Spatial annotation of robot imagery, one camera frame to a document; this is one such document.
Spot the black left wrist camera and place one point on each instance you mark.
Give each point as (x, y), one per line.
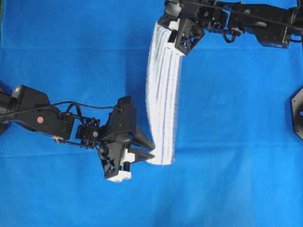
(121, 125)

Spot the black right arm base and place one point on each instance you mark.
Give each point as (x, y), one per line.
(297, 113)

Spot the blue table cloth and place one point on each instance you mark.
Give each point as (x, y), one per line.
(237, 161)

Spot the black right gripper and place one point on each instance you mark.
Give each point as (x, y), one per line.
(185, 34)

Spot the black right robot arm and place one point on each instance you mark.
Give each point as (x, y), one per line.
(189, 19)

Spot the blue white striped towel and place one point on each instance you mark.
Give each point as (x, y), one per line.
(162, 96)

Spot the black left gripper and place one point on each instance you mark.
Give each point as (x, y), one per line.
(117, 156)

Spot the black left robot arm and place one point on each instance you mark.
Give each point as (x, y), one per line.
(32, 110)

